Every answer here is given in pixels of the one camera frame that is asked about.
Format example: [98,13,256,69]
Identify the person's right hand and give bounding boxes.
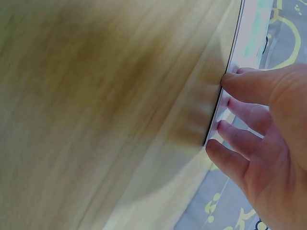
[205,62,307,230]

